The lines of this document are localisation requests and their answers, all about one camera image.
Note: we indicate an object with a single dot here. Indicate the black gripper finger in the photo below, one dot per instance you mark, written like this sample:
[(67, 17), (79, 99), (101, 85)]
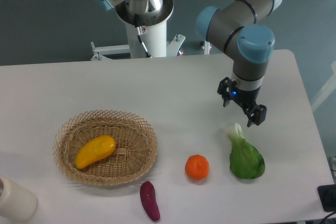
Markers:
[(226, 90), (256, 115)]

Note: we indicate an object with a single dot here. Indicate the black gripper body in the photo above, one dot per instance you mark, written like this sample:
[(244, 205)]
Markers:
[(245, 99)]

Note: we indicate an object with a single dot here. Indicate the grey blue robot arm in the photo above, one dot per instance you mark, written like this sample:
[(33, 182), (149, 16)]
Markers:
[(235, 31)]

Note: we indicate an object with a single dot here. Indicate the woven wicker basket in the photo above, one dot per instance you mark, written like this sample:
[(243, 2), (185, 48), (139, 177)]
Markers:
[(134, 154)]

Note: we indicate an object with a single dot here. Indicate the yellow mango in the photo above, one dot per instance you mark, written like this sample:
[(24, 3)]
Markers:
[(95, 150)]

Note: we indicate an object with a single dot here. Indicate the green bok choy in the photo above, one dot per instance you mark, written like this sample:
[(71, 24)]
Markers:
[(245, 160)]

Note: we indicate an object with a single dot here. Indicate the orange tangerine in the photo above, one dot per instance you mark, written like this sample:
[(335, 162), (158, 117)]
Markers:
[(197, 167)]

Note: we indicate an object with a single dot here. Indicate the black device at table edge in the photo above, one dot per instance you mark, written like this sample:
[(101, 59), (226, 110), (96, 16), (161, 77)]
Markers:
[(327, 197)]

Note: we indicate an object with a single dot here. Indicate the purple sweet potato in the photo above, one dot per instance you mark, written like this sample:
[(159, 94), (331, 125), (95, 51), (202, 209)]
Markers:
[(148, 201)]

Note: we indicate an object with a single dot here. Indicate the white cylindrical bottle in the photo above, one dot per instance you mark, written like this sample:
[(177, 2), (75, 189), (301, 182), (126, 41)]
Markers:
[(17, 202)]

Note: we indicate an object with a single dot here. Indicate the white frame at right edge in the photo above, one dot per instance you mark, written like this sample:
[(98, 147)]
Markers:
[(324, 91)]

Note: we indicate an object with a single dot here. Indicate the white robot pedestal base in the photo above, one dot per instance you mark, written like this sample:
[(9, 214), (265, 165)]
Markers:
[(146, 26)]

